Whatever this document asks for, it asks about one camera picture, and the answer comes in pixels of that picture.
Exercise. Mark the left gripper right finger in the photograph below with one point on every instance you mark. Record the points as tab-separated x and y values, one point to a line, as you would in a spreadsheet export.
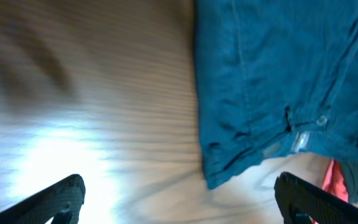
301	202

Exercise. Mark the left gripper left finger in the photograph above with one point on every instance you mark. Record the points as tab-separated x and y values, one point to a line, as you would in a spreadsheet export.
58	203

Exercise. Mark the dark blue denim shorts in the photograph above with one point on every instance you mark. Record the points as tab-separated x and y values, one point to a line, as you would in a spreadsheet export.
274	78

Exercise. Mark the coral red garment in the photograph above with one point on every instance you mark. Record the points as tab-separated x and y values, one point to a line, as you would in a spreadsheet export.
334	183

